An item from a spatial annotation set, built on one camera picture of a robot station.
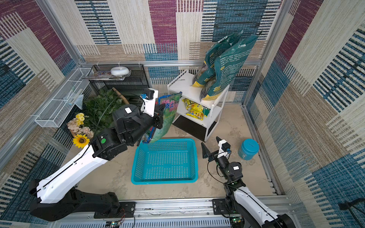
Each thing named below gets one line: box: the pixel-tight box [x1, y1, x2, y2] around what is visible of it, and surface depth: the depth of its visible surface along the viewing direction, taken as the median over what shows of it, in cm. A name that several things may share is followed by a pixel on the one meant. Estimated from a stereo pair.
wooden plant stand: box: [66, 87, 130, 157], surface depth 84 cm
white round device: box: [110, 66, 130, 77], surface depth 90 cm
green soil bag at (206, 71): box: [192, 30, 244, 88], surface depth 68 cm
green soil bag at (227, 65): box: [200, 31, 263, 101], surface depth 60 cm
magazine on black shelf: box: [81, 70, 132, 81], surface depth 83 cm
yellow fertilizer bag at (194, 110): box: [182, 98, 204, 121], surface depth 91 cm
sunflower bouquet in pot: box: [67, 112, 95, 149], surface depth 79 cm
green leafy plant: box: [83, 88, 125, 134], surface depth 87 cm
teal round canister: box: [238, 138, 260, 161], surface depth 86 cm
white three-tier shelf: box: [167, 68, 231, 143], surface depth 89 cm
